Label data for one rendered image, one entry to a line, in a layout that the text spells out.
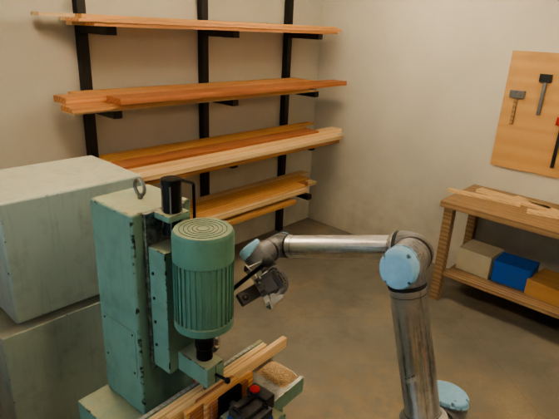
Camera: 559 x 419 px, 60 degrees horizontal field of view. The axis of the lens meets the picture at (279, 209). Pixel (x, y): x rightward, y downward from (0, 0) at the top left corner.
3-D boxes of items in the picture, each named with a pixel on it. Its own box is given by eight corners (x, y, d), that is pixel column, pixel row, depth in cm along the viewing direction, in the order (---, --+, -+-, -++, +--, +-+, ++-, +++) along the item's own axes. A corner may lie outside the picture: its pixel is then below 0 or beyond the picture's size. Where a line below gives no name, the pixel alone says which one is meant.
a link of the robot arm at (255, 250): (251, 245, 189) (270, 271, 187) (232, 255, 180) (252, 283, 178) (264, 232, 183) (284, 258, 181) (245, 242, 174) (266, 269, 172)
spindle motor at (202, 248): (201, 348, 136) (200, 247, 125) (161, 323, 146) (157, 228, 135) (245, 322, 148) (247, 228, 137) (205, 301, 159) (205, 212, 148)
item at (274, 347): (169, 430, 146) (169, 419, 144) (165, 426, 147) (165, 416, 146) (286, 346, 186) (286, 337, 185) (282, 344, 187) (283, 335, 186)
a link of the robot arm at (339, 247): (442, 225, 156) (274, 227, 197) (429, 237, 147) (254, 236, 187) (446, 259, 159) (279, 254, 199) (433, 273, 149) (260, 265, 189)
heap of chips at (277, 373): (284, 389, 164) (284, 382, 163) (255, 372, 172) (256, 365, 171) (299, 377, 171) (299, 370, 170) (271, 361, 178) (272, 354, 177)
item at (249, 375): (206, 425, 148) (206, 405, 145) (203, 422, 149) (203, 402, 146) (252, 391, 163) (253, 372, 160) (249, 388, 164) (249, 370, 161)
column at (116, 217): (143, 417, 163) (129, 216, 138) (106, 386, 176) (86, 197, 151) (195, 383, 180) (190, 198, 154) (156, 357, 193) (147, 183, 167)
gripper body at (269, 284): (272, 265, 155) (277, 266, 167) (249, 280, 155) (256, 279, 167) (284, 286, 154) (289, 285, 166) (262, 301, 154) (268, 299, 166)
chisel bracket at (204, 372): (207, 393, 149) (207, 370, 146) (177, 372, 157) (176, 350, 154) (225, 381, 154) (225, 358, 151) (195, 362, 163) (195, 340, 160)
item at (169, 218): (169, 239, 141) (167, 184, 135) (152, 232, 146) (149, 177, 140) (190, 232, 147) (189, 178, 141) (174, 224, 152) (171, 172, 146)
